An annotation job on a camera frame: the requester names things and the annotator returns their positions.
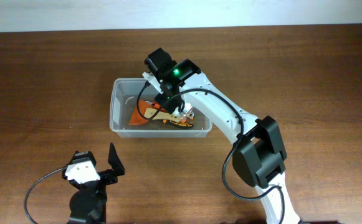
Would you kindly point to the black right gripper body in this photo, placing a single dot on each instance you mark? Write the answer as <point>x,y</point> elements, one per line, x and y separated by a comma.
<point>166,102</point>

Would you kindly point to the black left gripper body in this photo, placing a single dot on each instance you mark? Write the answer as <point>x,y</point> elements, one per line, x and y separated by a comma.
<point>108,177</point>

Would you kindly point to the coloured screwdriver set box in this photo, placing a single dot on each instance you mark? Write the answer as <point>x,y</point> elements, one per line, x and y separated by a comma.
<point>186,111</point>

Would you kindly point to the orange scraper wooden handle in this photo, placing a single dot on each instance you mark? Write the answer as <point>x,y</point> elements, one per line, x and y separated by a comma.
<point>146,111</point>

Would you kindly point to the yellow black long-nose pliers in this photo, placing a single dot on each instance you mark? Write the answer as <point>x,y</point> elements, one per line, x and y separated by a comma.
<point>178,124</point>

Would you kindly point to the orange perforated bar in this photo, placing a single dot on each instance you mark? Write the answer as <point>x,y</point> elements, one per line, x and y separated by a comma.
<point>156,106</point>

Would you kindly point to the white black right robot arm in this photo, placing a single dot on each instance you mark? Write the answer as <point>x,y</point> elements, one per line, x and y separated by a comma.
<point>258,152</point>

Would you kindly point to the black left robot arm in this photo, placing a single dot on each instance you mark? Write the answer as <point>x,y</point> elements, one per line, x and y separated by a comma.
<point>88,204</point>

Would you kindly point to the clear plastic container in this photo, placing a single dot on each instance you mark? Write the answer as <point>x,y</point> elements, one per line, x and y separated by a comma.
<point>123,102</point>

